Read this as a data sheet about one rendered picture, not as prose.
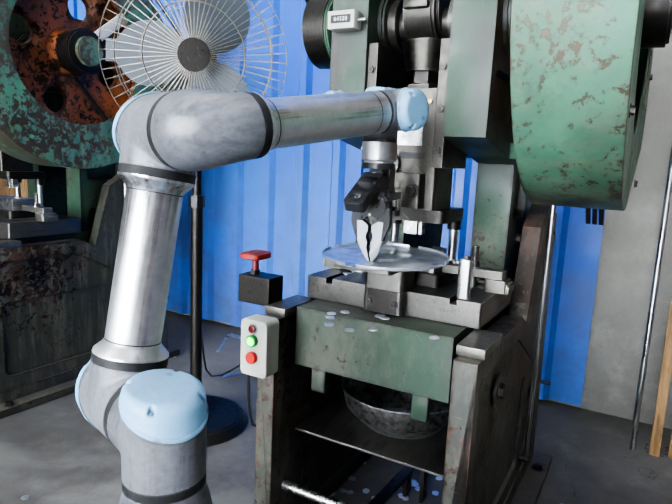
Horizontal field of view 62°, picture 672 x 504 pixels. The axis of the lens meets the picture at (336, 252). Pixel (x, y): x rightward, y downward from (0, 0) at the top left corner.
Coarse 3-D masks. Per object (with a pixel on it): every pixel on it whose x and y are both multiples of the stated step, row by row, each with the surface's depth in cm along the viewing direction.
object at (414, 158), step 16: (432, 96) 129; (432, 112) 129; (432, 128) 130; (400, 144) 134; (416, 144) 132; (432, 144) 130; (400, 160) 134; (416, 160) 132; (400, 176) 132; (416, 176) 130; (432, 176) 131; (448, 176) 139; (416, 192) 130; (432, 192) 132; (448, 192) 140; (416, 208) 134; (432, 208) 132
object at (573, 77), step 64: (512, 0) 88; (576, 0) 84; (640, 0) 81; (512, 64) 92; (576, 64) 87; (640, 64) 160; (512, 128) 99; (576, 128) 94; (640, 128) 143; (576, 192) 108
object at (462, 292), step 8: (464, 256) 125; (464, 264) 124; (472, 264) 124; (464, 272) 124; (472, 272) 125; (464, 280) 125; (472, 280) 126; (464, 288) 125; (456, 296) 126; (464, 296) 125
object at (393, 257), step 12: (324, 252) 131; (336, 252) 131; (348, 252) 132; (360, 252) 129; (384, 252) 130; (396, 252) 130; (408, 252) 134; (420, 252) 134; (432, 252) 135; (348, 264) 119; (360, 264) 119; (372, 264) 120; (384, 264) 120; (396, 264) 120; (408, 264) 121; (420, 264) 121; (444, 264) 122
